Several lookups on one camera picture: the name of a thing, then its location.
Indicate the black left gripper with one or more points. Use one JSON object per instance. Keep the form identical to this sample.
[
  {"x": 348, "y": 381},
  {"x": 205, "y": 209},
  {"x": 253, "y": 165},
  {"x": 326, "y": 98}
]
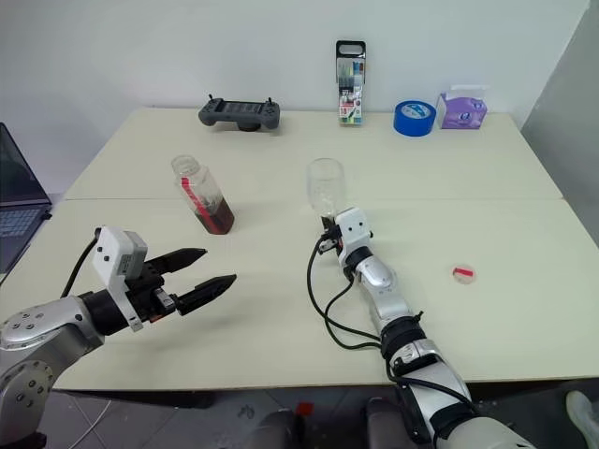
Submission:
[{"x": 147, "y": 294}]

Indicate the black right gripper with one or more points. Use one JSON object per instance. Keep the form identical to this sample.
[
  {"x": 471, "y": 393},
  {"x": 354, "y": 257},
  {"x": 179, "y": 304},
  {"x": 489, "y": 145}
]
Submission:
[{"x": 334, "y": 238}]

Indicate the clear plastic bottle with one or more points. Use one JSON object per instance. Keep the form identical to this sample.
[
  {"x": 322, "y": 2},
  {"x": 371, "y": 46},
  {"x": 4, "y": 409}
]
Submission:
[{"x": 325, "y": 182}]

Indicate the bottle with dark red liquid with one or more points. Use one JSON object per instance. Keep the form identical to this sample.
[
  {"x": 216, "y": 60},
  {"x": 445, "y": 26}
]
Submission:
[{"x": 210, "y": 210}]

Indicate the white bottle cap red stripe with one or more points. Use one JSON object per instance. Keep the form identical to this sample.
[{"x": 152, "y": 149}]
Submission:
[{"x": 465, "y": 274}]

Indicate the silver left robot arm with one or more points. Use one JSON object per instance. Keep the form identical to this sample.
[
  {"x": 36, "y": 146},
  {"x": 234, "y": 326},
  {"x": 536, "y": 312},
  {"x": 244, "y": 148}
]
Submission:
[{"x": 42, "y": 337}]

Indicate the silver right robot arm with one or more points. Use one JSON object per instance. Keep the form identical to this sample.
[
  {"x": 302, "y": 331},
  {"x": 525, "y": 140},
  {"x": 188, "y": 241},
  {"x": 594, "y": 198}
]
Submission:
[{"x": 398, "y": 318}]

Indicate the marker pen pack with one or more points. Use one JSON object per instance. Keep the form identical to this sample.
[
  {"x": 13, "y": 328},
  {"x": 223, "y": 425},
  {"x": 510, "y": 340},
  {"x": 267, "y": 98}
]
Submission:
[{"x": 351, "y": 93}]

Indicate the blue tape roll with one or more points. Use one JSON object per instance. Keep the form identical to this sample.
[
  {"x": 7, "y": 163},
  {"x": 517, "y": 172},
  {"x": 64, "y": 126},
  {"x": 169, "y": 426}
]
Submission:
[{"x": 414, "y": 119}]

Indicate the grey handheld remote controller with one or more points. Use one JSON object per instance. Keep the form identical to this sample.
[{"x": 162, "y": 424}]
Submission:
[{"x": 238, "y": 112}]

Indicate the purple tissue box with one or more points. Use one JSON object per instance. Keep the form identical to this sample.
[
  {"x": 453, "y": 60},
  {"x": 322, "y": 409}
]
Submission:
[{"x": 461, "y": 114}]

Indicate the small red floor object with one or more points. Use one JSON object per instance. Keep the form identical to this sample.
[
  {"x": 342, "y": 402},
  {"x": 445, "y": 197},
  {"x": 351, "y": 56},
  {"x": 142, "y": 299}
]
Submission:
[{"x": 304, "y": 409}]

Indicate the dark rounded shape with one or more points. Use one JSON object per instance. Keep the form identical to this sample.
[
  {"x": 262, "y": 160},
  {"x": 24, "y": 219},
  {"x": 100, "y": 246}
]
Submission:
[{"x": 278, "y": 430}]

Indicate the dark grey open laptop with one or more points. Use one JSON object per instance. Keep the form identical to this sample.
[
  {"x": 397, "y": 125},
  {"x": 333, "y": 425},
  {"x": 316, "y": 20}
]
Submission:
[{"x": 16, "y": 187}]

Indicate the pale rounded floor object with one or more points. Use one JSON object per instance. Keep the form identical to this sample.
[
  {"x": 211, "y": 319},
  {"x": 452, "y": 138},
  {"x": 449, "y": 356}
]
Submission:
[{"x": 582, "y": 416}]

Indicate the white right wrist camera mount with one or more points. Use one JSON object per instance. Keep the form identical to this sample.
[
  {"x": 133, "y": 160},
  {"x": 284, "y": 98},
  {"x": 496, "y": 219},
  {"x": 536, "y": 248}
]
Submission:
[{"x": 353, "y": 229}]

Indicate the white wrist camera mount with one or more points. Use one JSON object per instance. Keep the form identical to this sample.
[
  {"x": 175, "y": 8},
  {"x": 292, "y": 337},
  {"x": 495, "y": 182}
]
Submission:
[
  {"x": 353, "y": 229},
  {"x": 112, "y": 257}
]

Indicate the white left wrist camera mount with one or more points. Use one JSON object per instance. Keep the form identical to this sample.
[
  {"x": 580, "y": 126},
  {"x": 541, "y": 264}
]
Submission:
[{"x": 112, "y": 257}]

